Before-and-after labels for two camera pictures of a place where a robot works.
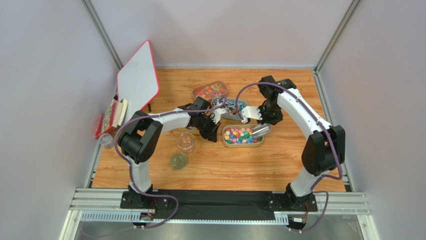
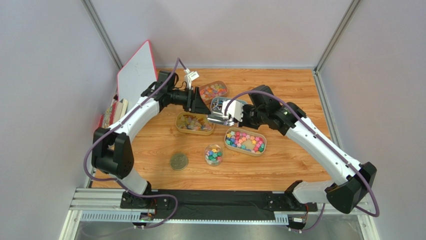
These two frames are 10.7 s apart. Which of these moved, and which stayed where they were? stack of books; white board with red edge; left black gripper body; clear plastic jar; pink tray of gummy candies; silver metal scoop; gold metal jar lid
Moved: clear plastic jar; left black gripper body; silver metal scoop
Stayed: white board with red edge; pink tray of gummy candies; gold metal jar lid; stack of books
